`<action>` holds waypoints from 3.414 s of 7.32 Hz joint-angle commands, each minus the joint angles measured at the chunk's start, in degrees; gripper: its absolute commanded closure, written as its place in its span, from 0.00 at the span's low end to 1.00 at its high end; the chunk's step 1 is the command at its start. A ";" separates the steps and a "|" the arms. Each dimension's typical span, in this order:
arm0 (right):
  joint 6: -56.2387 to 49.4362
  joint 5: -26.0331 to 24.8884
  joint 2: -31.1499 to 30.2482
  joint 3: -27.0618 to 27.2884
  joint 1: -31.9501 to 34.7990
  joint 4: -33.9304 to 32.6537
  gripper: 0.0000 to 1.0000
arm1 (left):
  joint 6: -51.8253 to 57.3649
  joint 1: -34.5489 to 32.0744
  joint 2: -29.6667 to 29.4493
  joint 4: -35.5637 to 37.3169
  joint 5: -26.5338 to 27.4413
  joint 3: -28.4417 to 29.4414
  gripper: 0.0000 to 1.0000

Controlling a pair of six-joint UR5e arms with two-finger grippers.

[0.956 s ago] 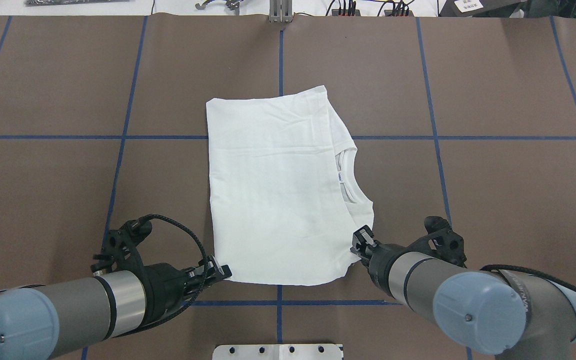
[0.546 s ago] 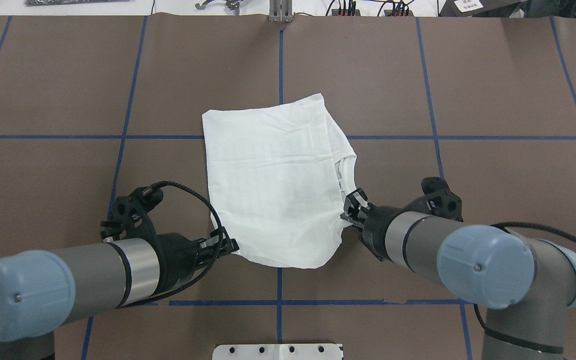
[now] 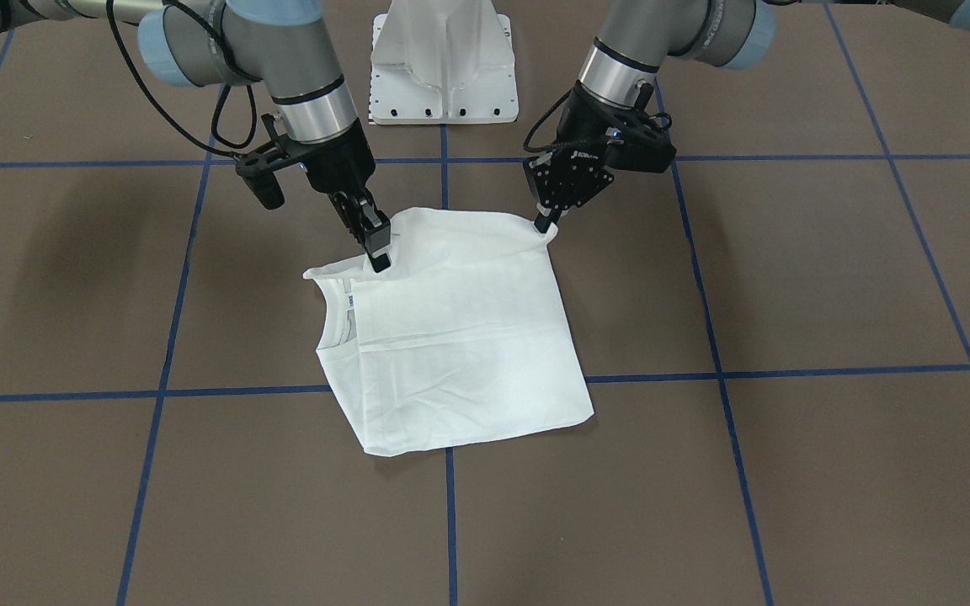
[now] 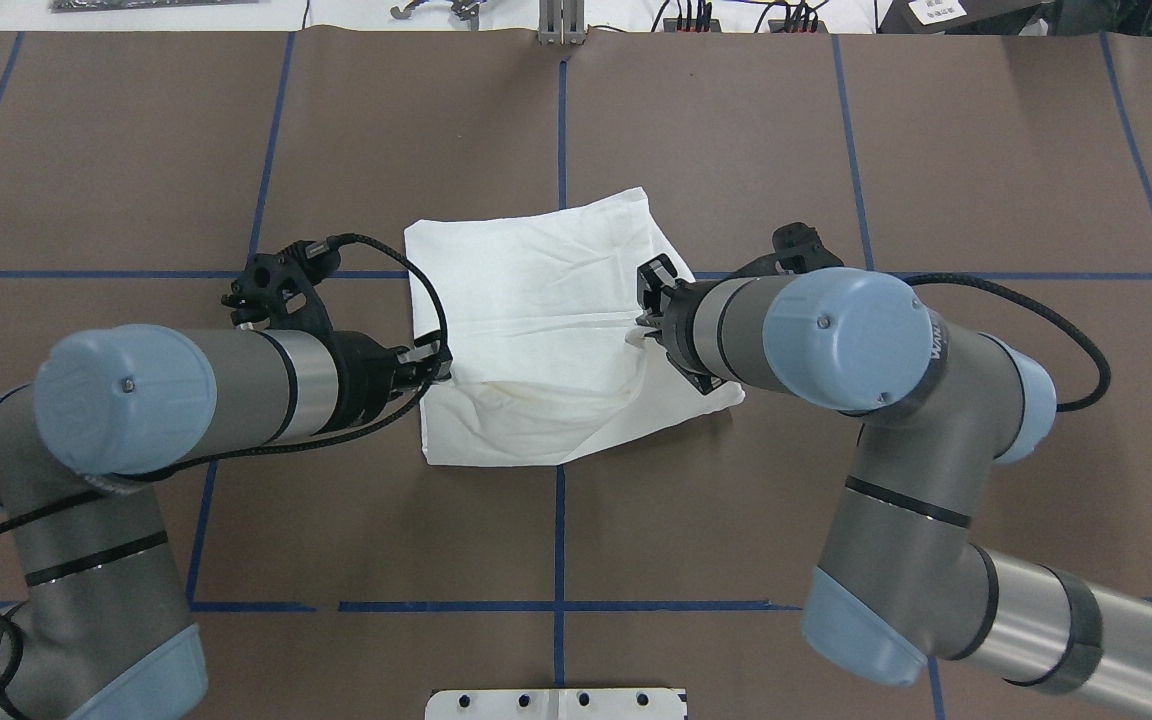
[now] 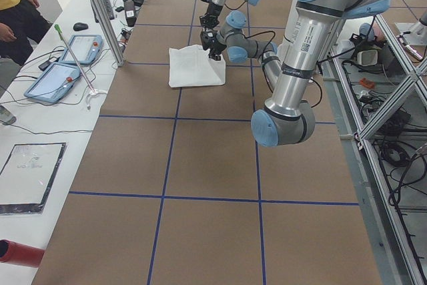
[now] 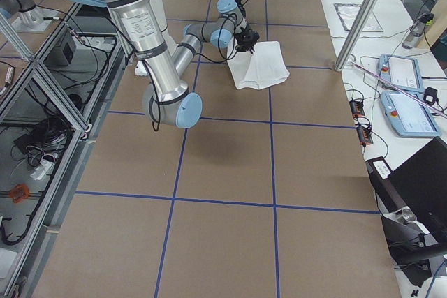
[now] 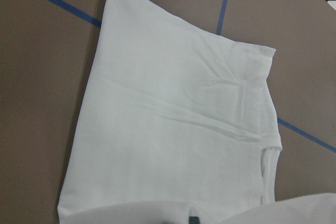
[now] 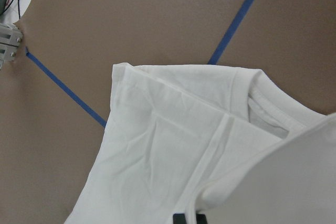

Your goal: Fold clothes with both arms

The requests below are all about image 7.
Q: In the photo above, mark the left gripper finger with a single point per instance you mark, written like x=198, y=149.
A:
x=193, y=220

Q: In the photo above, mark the white printed long-sleeve shirt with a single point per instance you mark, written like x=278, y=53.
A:
x=177, y=122

